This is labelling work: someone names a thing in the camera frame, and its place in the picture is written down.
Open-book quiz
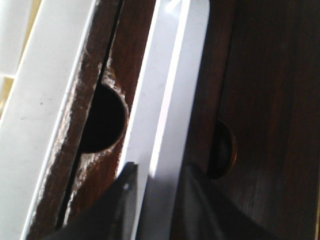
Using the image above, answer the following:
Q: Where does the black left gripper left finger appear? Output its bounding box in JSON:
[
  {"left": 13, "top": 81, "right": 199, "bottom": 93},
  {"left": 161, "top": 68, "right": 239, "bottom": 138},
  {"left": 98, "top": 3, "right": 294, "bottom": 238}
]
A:
[{"left": 45, "top": 162, "right": 138, "bottom": 240}]

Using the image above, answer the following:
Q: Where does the white plastic tray on cabinet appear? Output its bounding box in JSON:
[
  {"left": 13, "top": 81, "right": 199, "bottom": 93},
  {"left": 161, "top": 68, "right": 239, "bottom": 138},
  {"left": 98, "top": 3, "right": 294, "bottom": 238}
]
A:
[{"left": 0, "top": 0, "right": 96, "bottom": 240}]

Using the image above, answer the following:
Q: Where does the dark wooden drawer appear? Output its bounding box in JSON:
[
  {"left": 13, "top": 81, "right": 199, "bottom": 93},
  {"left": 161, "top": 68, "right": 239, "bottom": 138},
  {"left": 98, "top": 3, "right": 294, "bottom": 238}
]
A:
[
  {"left": 56, "top": 0, "right": 241, "bottom": 240},
  {"left": 207, "top": 0, "right": 320, "bottom": 240}
]

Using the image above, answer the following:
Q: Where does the white drawer pull handle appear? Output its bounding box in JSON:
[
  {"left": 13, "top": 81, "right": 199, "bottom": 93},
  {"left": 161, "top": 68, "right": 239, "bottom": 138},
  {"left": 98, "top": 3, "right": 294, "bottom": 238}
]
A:
[{"left": 119, "top": 0, "right": 210, "bottom": 240}]

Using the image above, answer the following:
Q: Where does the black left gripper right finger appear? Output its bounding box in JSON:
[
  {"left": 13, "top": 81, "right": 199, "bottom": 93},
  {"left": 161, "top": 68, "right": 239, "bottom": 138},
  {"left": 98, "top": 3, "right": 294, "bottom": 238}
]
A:
[{"left": 172, "top": 163, "right": 277, "bottom": 240}]

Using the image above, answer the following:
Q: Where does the dark wooden drawer cabinet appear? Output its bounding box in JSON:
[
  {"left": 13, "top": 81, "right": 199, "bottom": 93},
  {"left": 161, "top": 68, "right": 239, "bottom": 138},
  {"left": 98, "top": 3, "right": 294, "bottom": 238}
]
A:
[{"left": 26, "top": 0, "right": 123, "bottom": 240}]

